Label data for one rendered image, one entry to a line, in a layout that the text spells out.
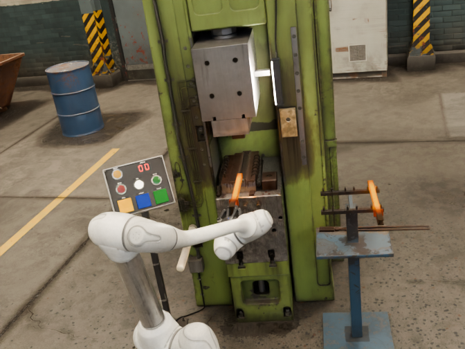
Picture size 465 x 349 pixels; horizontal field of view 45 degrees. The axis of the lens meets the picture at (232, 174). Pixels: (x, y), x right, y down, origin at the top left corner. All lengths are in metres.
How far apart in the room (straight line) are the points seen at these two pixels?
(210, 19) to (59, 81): 4.65
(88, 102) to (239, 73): 4.80
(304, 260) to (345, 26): 5.17
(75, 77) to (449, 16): 5.31
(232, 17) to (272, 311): 1.80
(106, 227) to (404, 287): 2.39
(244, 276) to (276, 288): 0.23
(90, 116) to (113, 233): 5.66
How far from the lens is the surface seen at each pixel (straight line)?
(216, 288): 3.78
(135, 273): 2.18
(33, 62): 11.03
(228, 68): 2.97
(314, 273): 3.67
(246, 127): 3.05
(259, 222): 2.36
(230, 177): 3.25
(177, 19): 3.10
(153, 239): 1.95
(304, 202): 3.40
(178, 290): 4.09
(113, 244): 2.06
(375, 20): 8.24
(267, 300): 3.60
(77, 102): 7.54
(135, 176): 3.13
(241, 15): 3.04
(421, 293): 3.89
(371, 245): 3.09
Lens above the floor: 2.35
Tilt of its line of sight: 24 degrees down
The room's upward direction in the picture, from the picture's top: 8 degrees counter-clockwise
